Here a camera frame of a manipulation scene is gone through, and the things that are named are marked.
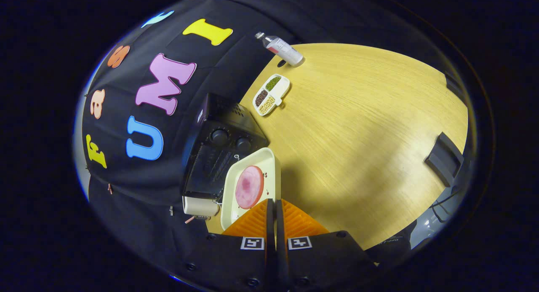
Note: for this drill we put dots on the black toaster oven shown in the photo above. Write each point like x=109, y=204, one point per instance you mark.
x=219, y=115

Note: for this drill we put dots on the pink ham slice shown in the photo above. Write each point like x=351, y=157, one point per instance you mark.
x=249, y=186

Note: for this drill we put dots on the divided white bean dish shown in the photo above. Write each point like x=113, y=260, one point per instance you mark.
x=283, y=89

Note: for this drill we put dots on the clear plastic bottle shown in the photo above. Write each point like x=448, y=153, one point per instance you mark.
x=284, y=49

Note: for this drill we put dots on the black table grommet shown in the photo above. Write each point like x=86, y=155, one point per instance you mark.
x=281, y=63

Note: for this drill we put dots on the pink striped straw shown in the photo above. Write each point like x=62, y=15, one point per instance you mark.
x=189, y=220

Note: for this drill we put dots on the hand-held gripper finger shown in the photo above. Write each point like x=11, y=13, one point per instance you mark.
x=280, y=233
x=270, y=233

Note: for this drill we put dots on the cream square plate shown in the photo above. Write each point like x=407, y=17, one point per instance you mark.
x=229, y=207

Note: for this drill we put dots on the black chair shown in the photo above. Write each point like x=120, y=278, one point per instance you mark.
x=444, y=159

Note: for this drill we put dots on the white toaster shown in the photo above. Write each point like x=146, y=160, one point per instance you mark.
x=200, y=206

